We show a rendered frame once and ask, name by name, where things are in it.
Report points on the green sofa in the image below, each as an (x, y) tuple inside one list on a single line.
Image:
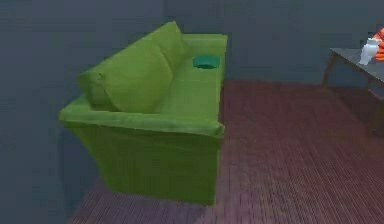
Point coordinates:
[(173, 143)]

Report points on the teal round bowl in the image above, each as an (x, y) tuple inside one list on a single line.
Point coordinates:
[(206, 61)]

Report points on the dark grey table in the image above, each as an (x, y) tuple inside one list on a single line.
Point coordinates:
[(370, 66)]

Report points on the white bottle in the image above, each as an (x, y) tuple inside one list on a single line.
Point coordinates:
[(368, 51)]

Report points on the orange striped object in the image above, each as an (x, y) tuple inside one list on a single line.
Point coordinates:
[(380, 46)]

